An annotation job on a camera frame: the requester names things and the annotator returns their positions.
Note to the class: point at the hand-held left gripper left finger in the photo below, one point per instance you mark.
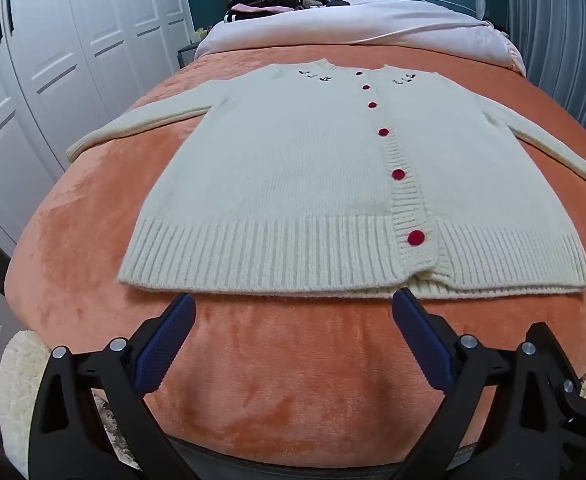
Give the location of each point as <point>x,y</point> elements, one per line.
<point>165,340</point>

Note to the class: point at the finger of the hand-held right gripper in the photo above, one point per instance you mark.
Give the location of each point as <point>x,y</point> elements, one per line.
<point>583,435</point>

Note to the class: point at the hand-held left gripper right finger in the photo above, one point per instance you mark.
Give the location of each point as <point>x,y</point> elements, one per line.
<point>423,340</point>

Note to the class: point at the cream knitted cardigan red buttons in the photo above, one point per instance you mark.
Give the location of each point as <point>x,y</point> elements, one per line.
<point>293,170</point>

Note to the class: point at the orange plush blanket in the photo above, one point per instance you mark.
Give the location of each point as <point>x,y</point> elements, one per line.
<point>273,360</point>

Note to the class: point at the dark bedside table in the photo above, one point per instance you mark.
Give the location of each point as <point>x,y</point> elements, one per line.
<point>187,55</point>

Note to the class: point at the grey-blue curtain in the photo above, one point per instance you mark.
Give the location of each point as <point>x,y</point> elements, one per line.
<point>563,35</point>

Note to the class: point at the white panelled wardrobe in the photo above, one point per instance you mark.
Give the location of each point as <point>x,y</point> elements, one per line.
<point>48,60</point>

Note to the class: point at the white duvet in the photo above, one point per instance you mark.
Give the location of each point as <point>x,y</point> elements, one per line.
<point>373,25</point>

